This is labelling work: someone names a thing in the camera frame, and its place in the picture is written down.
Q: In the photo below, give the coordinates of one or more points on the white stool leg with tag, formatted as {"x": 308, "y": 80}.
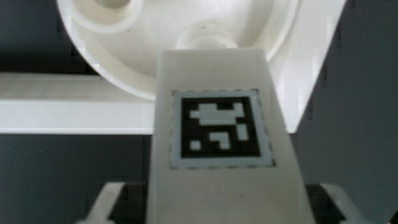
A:
{"x": 224, "y": 175}

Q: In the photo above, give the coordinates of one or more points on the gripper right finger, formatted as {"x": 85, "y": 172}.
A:
{"x": 343, "y": 204}

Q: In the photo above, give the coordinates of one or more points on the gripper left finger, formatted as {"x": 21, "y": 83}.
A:
{"x": 98, "y": 216}

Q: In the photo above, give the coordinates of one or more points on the white front fence wall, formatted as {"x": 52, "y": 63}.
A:
{"x": 69, "y": 104}

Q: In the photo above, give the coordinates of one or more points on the white round stool seat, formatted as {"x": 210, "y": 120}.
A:
{"x": 125, "y": 29}

